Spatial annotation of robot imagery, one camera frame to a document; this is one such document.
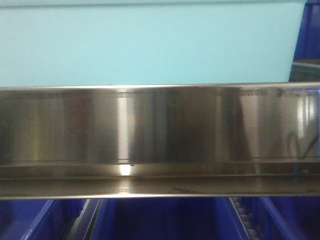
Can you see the dark blue bin lower right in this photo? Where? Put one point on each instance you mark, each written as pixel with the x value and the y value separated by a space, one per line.
pixel 286 218

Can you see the dark blue bin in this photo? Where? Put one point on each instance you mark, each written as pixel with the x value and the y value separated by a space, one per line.
pixel 38 219
pixel 168 218
pixel 306 64
pixel 286 218

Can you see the roller track left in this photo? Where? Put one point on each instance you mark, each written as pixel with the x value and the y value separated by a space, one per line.
pixel 82 227

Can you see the dark blue bin upper right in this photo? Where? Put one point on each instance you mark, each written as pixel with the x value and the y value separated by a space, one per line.
pixel 306 64

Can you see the dark blue bin lower middle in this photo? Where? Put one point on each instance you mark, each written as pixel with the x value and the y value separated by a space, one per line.
pixel 168 218

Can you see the stainless steel shelf rail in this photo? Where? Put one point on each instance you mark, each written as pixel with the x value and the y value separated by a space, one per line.
pixel 218 140

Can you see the roller track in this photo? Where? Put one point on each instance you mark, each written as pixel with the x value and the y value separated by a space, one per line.
pixel 245 218
pixel 82 227

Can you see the roller track right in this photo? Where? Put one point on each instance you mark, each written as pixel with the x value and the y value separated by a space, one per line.
pixel 245 218

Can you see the light blue plastic bin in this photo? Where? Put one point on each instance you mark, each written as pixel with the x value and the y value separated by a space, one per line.
pixel 143 42

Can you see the dark blue bin lower left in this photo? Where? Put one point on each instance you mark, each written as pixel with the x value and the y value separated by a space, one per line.
pixel 38 219

